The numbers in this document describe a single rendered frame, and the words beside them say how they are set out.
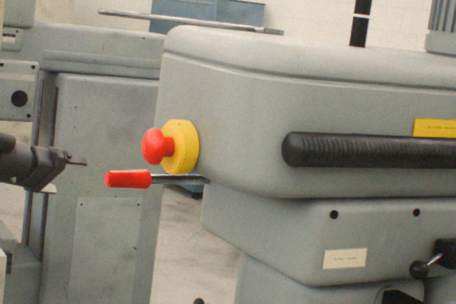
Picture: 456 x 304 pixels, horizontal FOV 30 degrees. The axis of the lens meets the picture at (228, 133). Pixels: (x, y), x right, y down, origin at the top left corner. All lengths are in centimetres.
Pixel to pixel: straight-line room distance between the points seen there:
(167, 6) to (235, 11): 102
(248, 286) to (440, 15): 44
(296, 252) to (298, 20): 738
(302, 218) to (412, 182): 13
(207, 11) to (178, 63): 742
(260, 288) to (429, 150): 28
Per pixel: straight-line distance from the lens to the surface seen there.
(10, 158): 173
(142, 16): 102
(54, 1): 950
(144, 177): 102
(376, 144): 87
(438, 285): 109
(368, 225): 95
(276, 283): 102
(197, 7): 856
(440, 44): 116
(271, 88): 84
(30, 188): 183
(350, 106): 89
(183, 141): 90
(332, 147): 83
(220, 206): 106
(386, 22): 731
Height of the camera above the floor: 192
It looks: 8 degrees down
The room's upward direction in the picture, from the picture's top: 7 degrees clockwise
